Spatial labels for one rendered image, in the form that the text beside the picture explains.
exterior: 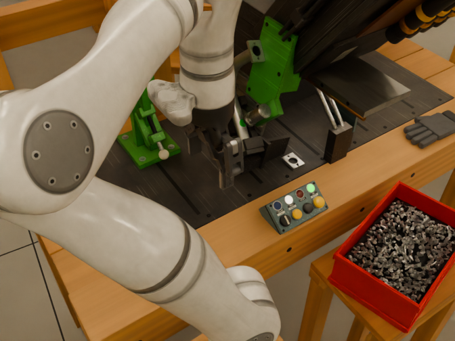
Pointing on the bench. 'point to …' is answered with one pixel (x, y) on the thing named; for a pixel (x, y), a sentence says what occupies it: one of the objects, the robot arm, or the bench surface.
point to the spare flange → (294, 159)
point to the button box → (271, 215)
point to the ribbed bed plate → (247, 97)
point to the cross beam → (46, 19)
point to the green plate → (273, 65)
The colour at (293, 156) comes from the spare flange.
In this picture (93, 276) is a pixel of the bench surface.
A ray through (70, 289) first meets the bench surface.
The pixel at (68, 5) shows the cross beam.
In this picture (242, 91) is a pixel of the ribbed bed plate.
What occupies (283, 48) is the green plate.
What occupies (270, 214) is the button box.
